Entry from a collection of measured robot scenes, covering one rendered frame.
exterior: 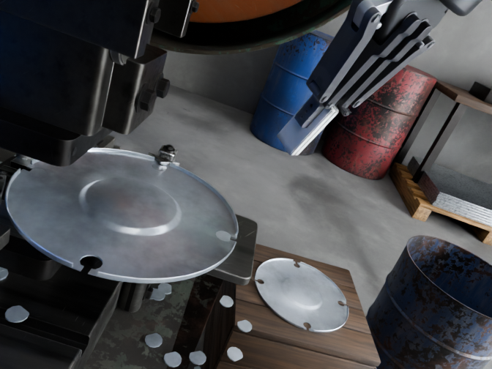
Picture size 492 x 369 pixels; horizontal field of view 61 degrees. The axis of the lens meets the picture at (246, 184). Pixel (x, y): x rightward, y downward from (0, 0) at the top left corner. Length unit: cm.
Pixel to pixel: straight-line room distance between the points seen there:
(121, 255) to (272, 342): 70
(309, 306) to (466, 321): 48
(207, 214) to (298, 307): 67
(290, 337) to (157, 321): 57
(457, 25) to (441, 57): 27
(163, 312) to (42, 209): 22
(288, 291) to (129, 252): 81
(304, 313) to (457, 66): 319
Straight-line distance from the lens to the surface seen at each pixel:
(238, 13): 80
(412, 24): 40
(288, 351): 115
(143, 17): 39
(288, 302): 121
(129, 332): 59
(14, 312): 52
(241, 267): 52
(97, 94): 45
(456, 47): 405
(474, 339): 149
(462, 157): 436
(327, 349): 116
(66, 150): 45
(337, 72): 39
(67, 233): 50
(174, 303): 64
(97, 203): 54
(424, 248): 173
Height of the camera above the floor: 109
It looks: 25 degrees down
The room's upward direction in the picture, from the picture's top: 21 degrees clockwise
